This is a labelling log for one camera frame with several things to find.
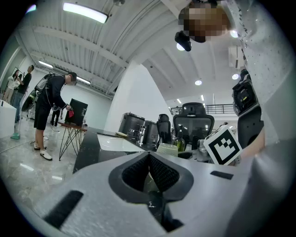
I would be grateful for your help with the light green cup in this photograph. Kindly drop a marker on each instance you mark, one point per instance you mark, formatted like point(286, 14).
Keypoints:
point(167, 150)

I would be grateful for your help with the wooden board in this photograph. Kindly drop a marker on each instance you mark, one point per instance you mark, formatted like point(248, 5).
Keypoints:
point(121, 134)

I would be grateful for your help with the black mesh office chair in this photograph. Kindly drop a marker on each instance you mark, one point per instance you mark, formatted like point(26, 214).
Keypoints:
point(163, 128)
point(193, 125)

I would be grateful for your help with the person's right forearm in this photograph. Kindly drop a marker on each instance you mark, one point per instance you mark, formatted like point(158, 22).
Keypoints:
point(253, 148)

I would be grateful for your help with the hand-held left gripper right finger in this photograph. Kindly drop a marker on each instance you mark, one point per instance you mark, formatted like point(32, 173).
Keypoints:
point(208, 196)

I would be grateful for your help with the teal mop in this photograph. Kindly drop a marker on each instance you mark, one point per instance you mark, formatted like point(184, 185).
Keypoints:
point(15, 136)

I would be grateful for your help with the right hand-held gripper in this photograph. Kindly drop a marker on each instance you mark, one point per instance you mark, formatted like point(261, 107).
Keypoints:
point(222, 145)

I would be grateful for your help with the red cloth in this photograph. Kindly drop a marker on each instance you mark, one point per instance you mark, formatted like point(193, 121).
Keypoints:
point(70, 114)

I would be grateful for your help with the person's light speckled shirt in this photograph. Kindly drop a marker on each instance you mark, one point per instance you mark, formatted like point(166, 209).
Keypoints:
point(273, 81)

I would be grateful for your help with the white ceiling air conditioner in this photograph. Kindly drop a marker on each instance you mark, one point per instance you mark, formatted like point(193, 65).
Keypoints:
point(236, 56)

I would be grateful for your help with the black box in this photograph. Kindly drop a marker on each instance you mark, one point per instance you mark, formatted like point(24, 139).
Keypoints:
point(76, 112)

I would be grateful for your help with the black head-worn camera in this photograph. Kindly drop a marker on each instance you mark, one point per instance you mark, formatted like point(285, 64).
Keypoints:
point(183, 41)

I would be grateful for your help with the white cabinet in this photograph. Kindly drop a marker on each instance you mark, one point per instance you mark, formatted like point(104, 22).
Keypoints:
point(7, 120)

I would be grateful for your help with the chrome faucet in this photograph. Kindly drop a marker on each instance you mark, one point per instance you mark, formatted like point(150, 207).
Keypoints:
point(142, 136)

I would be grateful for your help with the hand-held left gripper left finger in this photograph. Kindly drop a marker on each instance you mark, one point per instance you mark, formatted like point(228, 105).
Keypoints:
point(104, 215)

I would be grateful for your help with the black metal railing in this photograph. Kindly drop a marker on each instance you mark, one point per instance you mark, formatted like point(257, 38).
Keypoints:
point(219, 108)

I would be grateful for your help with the dark green glass bottle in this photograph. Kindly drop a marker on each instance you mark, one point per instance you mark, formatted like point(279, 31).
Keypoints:
point(179, 141)

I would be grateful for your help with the round ceiling light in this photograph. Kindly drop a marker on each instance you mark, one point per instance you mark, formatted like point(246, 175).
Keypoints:
point(198, 82)
point(235, 76)

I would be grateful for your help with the white rectangular sink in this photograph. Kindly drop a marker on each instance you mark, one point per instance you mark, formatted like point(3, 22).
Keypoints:
point(118, 143)

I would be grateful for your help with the long ceiling tube light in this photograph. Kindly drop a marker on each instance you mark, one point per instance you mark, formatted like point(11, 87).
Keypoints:
point(45, 64)
point(85, 12)
point(83, 80)

